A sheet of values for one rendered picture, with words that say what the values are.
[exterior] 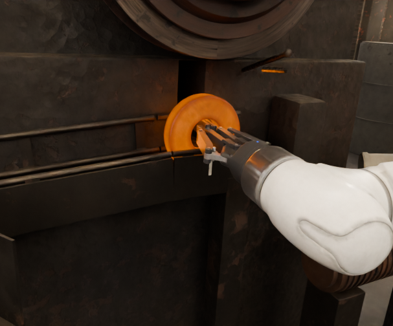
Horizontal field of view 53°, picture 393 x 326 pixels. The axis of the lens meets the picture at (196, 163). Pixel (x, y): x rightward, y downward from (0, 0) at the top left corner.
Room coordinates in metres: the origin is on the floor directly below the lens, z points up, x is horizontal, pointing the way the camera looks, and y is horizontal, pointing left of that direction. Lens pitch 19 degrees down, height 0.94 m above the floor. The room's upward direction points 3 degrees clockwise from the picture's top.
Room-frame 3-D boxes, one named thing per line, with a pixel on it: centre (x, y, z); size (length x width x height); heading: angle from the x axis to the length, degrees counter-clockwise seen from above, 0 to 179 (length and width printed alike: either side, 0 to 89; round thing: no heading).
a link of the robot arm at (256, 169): (0.54, -0.11, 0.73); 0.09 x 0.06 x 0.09; 117
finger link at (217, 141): (0.66, -0.04, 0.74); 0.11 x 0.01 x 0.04; 28
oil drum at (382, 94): (3.27, -1.54, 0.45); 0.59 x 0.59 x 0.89
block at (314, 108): (0.87, -0.21, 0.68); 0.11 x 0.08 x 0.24; 27
